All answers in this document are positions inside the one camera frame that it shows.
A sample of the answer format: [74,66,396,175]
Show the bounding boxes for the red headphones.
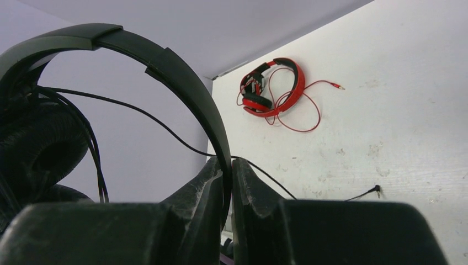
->
[236,57,346,134]

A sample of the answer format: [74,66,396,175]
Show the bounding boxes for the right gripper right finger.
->
[232,159,448,264]

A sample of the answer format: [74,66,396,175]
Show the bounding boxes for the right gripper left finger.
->
[1,157,224,264]

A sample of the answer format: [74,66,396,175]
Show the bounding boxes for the small black headphones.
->
[1,23,232,231]

